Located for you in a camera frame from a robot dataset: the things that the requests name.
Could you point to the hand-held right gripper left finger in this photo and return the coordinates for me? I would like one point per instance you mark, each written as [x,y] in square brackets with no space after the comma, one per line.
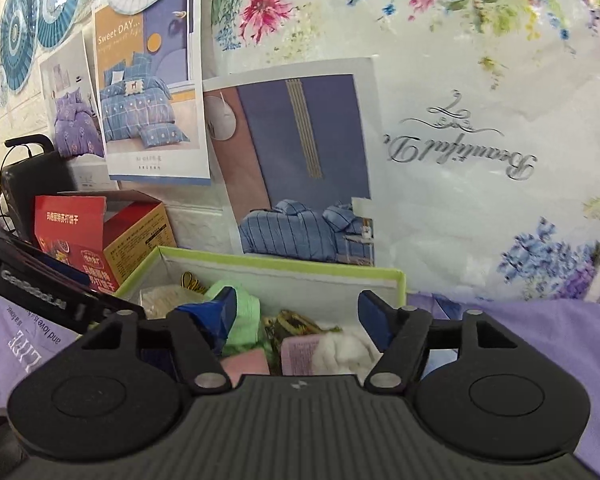
[227,306]

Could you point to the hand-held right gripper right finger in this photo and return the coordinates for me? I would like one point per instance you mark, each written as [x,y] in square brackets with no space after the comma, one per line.
[375,316]

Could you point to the green fluffy towel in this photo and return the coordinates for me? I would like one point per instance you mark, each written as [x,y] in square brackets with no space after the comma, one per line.
[247,320]

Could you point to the white cloth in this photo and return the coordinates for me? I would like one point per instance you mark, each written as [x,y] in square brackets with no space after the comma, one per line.
[345,350]

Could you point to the green cardboard box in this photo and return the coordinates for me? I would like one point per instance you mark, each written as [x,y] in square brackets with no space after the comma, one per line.
[280,280]

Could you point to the pink sponge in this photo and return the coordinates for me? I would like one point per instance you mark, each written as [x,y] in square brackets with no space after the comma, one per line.
[245,366]

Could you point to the bag of white beads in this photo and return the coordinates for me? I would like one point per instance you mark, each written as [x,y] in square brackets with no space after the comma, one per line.
[160,300]

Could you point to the brocade sachet with tassel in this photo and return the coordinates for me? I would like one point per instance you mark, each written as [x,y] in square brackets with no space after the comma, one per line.
[295,322]

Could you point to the pink tissue packet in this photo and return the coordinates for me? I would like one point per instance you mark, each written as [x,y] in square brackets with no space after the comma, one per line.
[302,355]

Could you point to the dark purple cloth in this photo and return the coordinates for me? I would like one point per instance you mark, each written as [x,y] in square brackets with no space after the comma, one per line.
[157,362]

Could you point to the red cracker box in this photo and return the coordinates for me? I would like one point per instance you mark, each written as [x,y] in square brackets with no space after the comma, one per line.
[70,225]

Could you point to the black speaker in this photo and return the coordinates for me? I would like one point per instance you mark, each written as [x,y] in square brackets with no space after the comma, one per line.
[35,175]

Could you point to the purple floral tablecloth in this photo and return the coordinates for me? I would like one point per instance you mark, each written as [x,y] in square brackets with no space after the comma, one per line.
[555,340]

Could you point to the blue paper fan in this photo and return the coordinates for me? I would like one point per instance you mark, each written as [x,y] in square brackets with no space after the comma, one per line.
[62,5]
[22,35]

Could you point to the white floral bedding package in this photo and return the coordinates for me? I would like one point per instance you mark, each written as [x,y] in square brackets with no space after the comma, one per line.
[480,85]

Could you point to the striped bedding wall poster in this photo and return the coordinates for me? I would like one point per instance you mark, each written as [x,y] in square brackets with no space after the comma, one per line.
[305,160]

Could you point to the purple bedding wall poster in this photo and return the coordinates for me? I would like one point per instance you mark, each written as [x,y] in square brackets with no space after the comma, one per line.
[75,110]

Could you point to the blue bedding wall poster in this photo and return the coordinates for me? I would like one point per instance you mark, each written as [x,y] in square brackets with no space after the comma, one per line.
[145,85]

